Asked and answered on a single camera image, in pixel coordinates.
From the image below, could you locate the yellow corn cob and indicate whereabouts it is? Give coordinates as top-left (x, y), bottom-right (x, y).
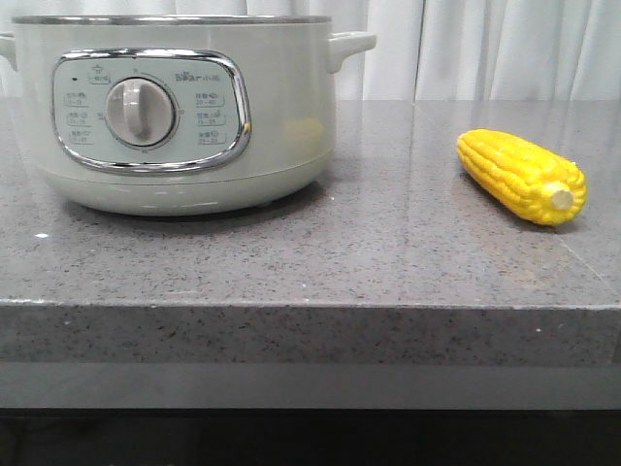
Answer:
top-left (456, 128), bottom-right (588, 226)

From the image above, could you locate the pale green electric cooking pot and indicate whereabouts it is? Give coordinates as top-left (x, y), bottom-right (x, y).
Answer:
top-left (1, 15), bottom-right (376, 216)

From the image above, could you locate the white curtain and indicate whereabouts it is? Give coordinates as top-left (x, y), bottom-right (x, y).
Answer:
top-left (1, 1), bottom-right (620, 101)

